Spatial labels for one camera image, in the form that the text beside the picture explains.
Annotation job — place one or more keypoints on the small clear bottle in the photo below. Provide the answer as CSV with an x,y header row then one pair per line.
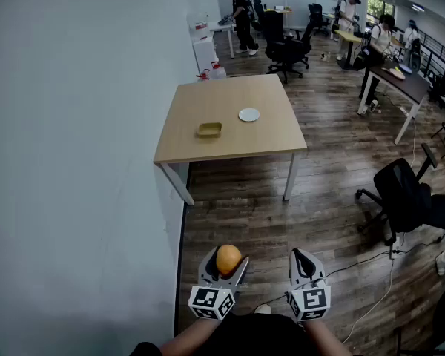
x,y
325,56

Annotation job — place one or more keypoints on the light wooden table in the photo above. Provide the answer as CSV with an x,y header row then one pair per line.
x,y
226,95

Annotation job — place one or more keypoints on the black metal railing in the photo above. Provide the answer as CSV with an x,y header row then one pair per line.
x,y
439,56

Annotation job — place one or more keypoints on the person's white shoe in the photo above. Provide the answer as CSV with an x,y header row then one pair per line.
x,y
263,309

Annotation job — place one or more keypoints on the person's right forearm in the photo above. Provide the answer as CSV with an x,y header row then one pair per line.
x,y
324,337

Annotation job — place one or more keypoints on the person's left forearm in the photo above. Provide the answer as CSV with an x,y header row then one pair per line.
x,y
185,337

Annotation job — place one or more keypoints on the yellow top desk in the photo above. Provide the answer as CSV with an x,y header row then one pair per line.
x,y
348,36

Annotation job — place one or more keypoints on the dark top desk white legs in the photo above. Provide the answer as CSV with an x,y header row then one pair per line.
x,y
408,84

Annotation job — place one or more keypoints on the ceiling light panel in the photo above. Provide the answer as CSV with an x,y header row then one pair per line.
x,y
418,7

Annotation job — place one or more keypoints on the orange fruit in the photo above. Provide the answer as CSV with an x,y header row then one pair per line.
x,y
228,258

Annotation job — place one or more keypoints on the white power strip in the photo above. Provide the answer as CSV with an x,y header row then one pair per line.
x,y
404,110
393,253

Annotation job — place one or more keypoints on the person's black shirt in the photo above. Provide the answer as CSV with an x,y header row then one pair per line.
x,y
259,336

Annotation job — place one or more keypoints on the white box cabinet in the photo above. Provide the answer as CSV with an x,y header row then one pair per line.
x,y
204,52

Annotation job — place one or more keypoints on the black office chair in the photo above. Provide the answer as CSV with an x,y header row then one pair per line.
x,y
319,17
285,48
404,195
258,13

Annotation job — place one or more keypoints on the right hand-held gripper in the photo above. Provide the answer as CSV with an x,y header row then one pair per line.
x,y
311,300

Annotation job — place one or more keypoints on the tan rectangular tray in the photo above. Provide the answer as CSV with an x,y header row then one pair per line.
x,y
209,130

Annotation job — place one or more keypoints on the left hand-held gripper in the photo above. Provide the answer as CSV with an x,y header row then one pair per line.
x,y
211,299

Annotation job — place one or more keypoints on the white round plate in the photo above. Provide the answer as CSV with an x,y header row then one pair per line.
x,y
249,115

